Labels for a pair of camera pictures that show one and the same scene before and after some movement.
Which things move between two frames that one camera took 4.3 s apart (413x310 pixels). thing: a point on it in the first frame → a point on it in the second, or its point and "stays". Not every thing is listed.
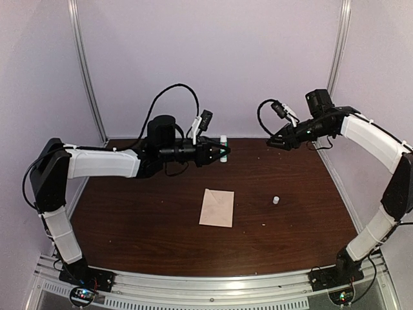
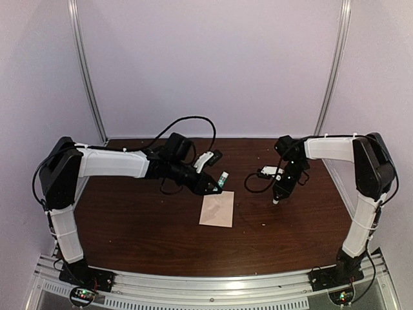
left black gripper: x=204 y=155 → x=200 y=186
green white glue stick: x=223 y=143 → x=222 y=179
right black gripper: x=292 y=139 → x=281 y=189
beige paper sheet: x=217 y=208 stays
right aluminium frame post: x=342 y=48 stays
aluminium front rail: x=280 y=291 stays
